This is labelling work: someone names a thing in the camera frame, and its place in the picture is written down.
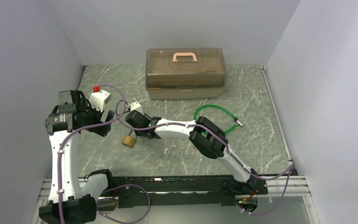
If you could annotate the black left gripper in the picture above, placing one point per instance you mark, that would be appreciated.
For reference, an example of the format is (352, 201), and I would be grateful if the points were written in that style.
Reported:
(99, 115)

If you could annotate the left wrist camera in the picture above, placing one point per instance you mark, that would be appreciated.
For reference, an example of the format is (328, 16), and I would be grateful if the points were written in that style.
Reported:
(99, 98)

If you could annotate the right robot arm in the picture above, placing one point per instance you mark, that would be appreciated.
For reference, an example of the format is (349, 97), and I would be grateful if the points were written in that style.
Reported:
(208, 139)

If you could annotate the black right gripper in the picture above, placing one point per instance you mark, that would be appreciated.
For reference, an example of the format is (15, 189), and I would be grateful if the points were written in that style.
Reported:
(137, 133)

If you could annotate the aluminium extrusion rail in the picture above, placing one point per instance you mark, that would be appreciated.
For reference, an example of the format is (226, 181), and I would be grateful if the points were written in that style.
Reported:
(296, 186)

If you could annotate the silver keys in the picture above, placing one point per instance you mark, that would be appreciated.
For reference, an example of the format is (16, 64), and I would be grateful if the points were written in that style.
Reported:
(176, 146)

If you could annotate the green cable lock loop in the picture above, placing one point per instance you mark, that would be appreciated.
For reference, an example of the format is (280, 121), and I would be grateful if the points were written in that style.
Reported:
(238, 122)

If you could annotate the translucent brown plastic toolbox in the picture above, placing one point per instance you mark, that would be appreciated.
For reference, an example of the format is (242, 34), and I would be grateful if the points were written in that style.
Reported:
(185, 73)

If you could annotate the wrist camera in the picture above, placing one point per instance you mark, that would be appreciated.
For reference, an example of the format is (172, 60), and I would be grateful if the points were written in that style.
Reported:
(99, 98)
(136, 106)

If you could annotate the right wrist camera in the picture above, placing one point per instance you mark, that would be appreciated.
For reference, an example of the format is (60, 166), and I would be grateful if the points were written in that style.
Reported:
(136, 106)

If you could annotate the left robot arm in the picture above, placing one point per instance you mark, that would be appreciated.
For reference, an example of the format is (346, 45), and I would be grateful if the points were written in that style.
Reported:
(68, 202)

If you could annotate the brass padlock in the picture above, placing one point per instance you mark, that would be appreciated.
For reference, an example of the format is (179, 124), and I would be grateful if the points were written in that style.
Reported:
(130, 139)

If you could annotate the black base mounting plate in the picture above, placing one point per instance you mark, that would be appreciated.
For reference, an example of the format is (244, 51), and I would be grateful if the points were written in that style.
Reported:
(223, 190)

